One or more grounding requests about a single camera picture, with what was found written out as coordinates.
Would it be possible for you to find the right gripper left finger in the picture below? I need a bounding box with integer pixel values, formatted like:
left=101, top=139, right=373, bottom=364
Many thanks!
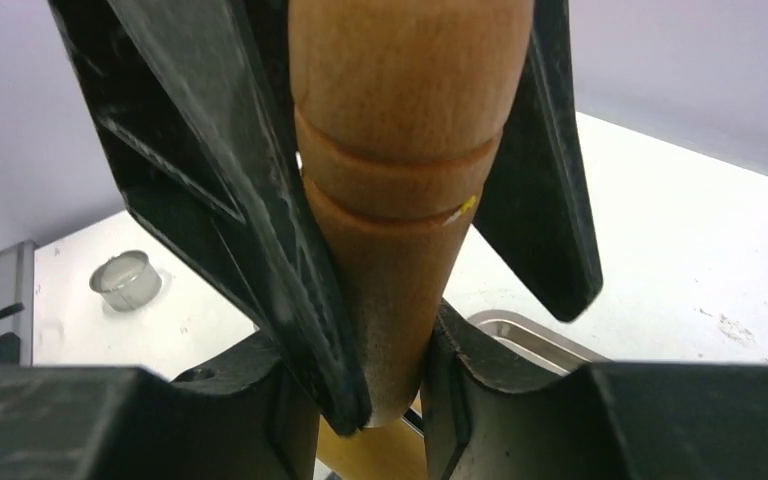
left=0, top=332, right=319, bottom=479

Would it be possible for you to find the metal ring cutter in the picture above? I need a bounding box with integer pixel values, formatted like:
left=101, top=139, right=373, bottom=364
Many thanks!
left=89, top=250, right=163, bottom=312

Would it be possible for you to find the stainless steel tray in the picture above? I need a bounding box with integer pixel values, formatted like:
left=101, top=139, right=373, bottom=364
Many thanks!
left=467, top=309, right=610, bottom=376

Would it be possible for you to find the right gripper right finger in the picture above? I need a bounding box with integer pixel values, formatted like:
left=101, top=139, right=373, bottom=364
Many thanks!
left=421, top=305, right=768, bottom=479

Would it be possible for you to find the wooden rolling pin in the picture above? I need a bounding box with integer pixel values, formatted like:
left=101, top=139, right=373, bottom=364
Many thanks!
left=287, top=0, right=536, bottom=480

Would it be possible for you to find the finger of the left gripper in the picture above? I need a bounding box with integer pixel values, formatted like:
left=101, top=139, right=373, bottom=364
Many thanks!
left=49, top=1, right=371, bottom=436
left=473, top=0, right=603, bottom=323

